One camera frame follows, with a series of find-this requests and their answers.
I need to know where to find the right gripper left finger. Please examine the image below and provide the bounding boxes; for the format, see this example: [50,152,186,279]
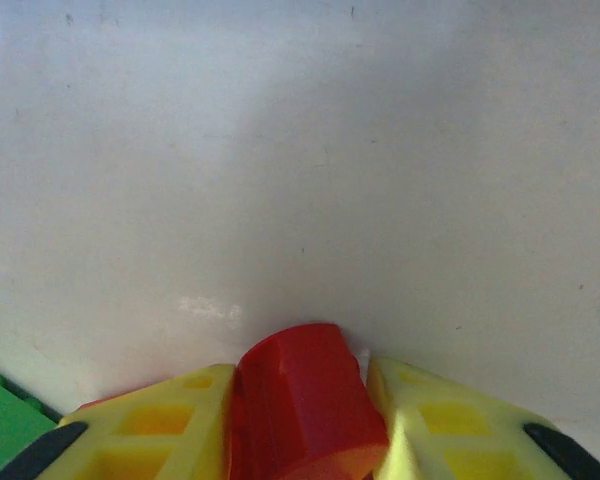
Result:
[0,362,239,480]

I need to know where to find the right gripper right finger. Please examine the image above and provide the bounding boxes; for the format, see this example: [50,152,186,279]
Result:
[364,354,600,480]

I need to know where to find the red cylindrical block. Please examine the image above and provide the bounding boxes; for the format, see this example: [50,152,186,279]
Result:
[222,322,391,480]

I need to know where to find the green lego brick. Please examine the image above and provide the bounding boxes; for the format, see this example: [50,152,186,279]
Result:
[0,359,64,480]

